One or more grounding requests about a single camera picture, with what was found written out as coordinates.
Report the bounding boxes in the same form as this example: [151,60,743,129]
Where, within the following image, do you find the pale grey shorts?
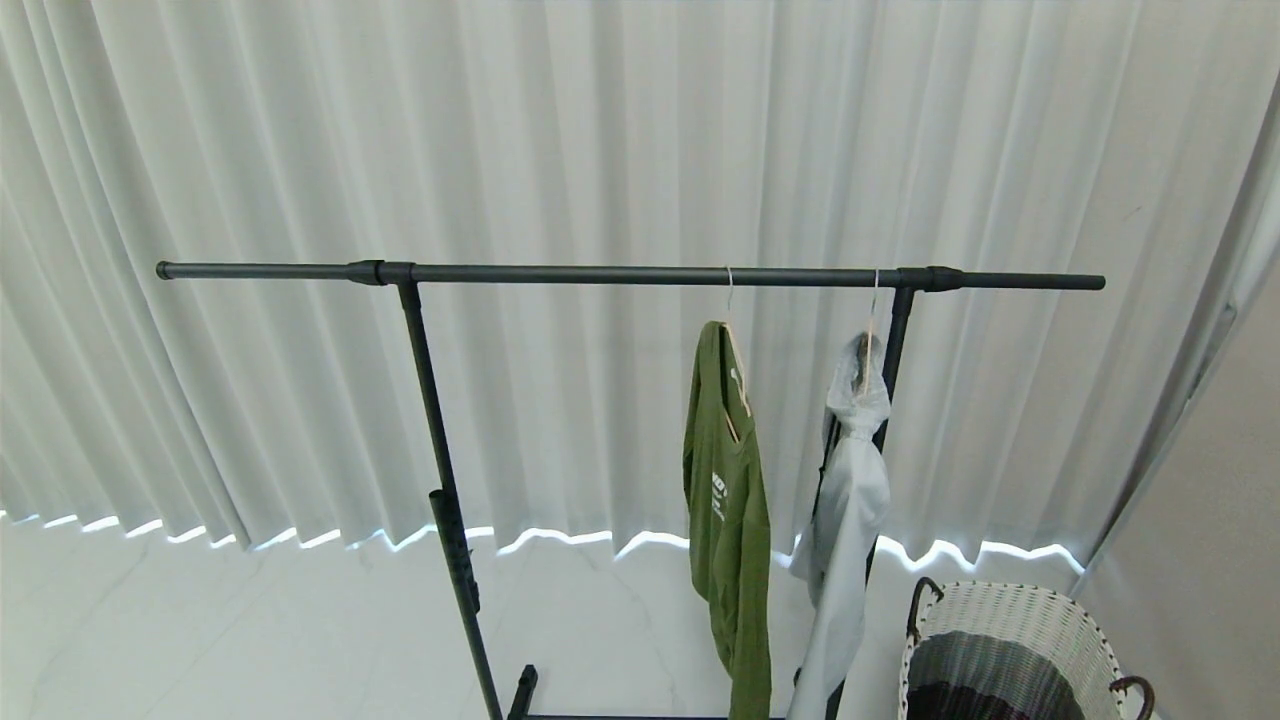
[787,332,892,720]

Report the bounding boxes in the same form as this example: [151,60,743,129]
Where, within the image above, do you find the black clothes rack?
[155,260,1107,720]

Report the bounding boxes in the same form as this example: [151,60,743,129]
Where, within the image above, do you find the white curtain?
[0,0,1280,576]

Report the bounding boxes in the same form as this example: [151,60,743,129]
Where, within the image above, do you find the pink clothes hanger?
[720,266,753,443]
[858,268,883,396]

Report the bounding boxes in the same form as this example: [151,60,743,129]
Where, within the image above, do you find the green long-sleeved shirt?
[683,320,773,720]

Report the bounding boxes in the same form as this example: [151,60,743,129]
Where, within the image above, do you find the white laundry basket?
[897,577,1157,720]

